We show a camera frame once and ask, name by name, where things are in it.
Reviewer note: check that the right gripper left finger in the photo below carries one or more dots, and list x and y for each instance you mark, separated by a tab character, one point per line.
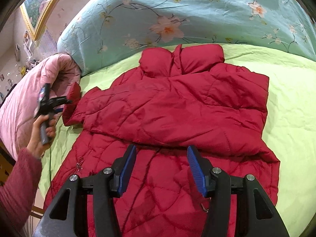
110	183

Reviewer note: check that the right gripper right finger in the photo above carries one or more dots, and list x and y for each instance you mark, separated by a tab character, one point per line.
214	184

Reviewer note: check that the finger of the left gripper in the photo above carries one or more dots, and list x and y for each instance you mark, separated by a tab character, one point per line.
58	101

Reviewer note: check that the red quilted down jacket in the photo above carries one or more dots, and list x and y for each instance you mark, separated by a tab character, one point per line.
173	99

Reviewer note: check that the left forearm maroon sleeve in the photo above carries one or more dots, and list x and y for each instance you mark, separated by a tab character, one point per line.
19	190

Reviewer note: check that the person's left hand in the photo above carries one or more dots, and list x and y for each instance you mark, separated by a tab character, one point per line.
35	146

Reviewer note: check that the pink quilted blanket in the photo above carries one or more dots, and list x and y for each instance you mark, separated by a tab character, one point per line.
17	111

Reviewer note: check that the gold framed landscape painting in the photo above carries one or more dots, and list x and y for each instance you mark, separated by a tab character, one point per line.
35	15

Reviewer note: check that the teal floral duvet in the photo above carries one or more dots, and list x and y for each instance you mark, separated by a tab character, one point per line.
107	31

